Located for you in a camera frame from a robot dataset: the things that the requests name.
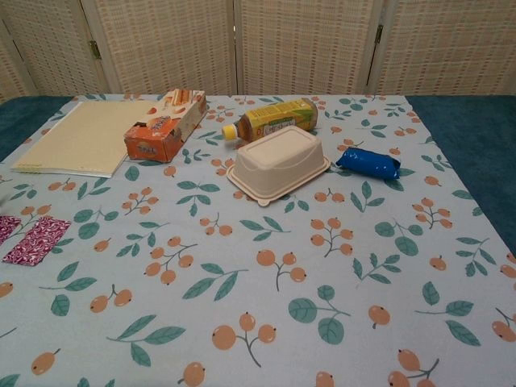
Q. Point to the magenta patterned cloth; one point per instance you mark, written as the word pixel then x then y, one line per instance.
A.
pixel 36 242

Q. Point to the floral fruit print tablecloth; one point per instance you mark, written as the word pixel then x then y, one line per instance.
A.
pixel 258 282

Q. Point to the yellow label drink bottle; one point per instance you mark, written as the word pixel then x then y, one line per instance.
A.
pixel 278 117

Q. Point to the cream paper pad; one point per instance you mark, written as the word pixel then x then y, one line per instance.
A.
pixel 80 137

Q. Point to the blue foil snack packet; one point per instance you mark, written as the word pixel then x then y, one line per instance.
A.
pixel 369 163

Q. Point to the woven folding screen panel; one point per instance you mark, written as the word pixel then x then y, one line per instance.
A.
pixel 447 44
pixel 306 44
pixel 165 44
pixel 52 48
pixel 8 68

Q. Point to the orange biscuit box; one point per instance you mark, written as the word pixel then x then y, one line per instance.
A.
pixel 165 129

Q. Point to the brass screen hinge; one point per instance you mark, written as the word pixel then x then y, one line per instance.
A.
pixel 94 49
pixel 379 34

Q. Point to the beige pulp food container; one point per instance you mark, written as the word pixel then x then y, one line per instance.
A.
pixel 278 161

